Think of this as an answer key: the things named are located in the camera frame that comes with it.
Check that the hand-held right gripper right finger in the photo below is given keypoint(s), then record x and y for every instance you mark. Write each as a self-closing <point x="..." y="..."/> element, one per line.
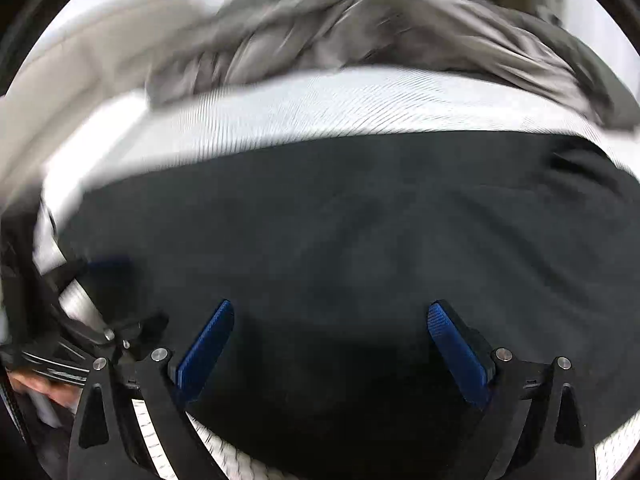
<point x="457" y="357"/>

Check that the person's left hand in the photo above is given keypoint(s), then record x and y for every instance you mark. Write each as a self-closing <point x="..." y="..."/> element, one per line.
<point x="32" y="385"/>

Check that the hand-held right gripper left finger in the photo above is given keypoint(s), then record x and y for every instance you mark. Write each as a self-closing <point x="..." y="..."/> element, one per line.
<point x="205" y="352"/>

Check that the grey blanket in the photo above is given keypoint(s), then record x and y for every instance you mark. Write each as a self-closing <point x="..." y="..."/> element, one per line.
<point x="375" y="20"/>

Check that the white hexagon-pattern mattress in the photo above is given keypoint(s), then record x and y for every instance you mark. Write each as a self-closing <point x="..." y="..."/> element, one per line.
<point x="325" y="105"/>

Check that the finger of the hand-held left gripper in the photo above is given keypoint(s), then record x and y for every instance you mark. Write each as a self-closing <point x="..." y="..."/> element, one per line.
<point x="137" y="330"/>
<point x="100" y="266"/>

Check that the black pants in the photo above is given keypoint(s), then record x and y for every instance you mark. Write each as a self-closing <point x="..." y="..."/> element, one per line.
<point x="325" y="240"/>

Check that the beige bed frame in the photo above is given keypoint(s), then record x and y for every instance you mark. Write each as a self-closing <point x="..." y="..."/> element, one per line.
<point x="75" y="60"/>

